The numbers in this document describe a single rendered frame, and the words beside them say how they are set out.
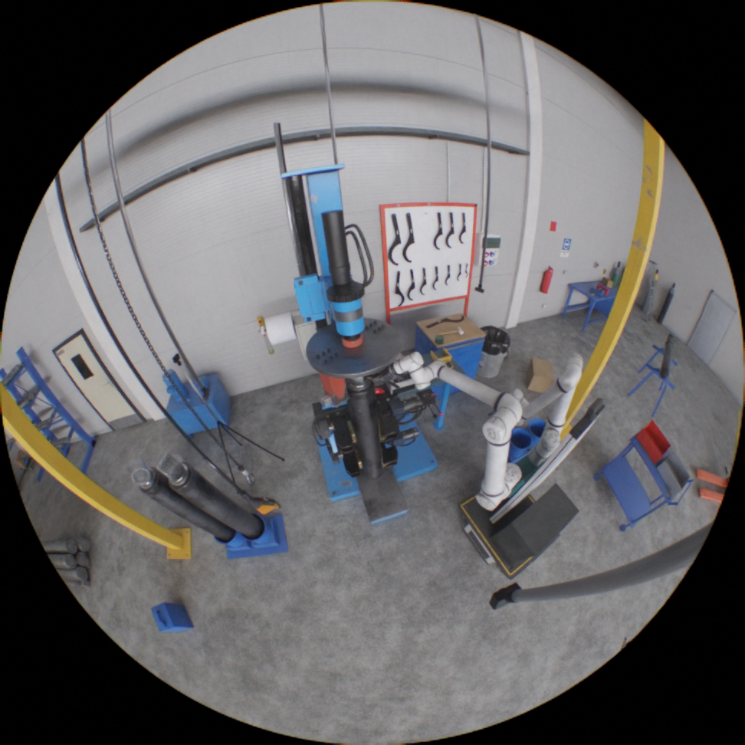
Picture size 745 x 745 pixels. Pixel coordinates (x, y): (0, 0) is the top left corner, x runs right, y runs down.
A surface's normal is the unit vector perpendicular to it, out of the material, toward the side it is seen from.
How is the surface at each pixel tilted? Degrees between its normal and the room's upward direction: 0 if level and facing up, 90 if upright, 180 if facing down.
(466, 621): 0
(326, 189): 90
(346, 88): 90
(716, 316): 90
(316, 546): 0
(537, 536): 0
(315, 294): 90
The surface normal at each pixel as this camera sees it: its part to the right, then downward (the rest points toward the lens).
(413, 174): 0.29, 0.62
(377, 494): -0.07, -0.74
